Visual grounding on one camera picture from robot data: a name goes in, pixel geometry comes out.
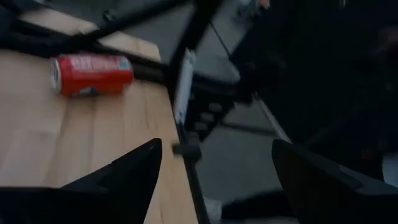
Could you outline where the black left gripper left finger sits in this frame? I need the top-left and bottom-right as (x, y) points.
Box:
(0, 139), (163, 224)

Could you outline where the red cola can blue patch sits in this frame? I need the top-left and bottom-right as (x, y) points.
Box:
(49, 53), (134, 98)

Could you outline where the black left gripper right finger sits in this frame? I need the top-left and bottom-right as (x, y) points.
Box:
(272, 139), (398, 224)

